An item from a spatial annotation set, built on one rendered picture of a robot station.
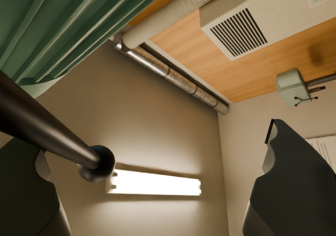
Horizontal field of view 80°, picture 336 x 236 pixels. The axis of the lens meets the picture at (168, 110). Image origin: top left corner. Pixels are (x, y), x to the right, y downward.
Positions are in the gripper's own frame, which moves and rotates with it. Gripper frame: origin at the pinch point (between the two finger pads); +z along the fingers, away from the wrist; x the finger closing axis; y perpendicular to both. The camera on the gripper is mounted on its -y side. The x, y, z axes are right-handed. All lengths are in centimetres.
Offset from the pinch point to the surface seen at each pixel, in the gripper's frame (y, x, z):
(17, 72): -1.3, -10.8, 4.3
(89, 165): 4.9, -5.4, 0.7
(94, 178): 7.9, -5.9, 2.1
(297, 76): 54, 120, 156
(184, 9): 1, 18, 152
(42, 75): -0.7, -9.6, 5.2
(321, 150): 147, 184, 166
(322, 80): 61, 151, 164
